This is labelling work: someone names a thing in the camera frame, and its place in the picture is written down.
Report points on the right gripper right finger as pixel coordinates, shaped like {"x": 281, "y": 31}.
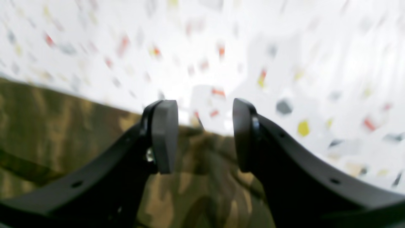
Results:
{"x": 303, "y": 191}

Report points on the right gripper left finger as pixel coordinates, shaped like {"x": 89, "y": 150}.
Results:
{"x": 105, "y": 193}

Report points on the camouflage T-shirt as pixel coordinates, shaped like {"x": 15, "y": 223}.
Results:
{"x": 47, "y": 134}

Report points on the terrazzo pattern table cloth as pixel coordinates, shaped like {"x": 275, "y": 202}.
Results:
{"x": 330, "y": 72}

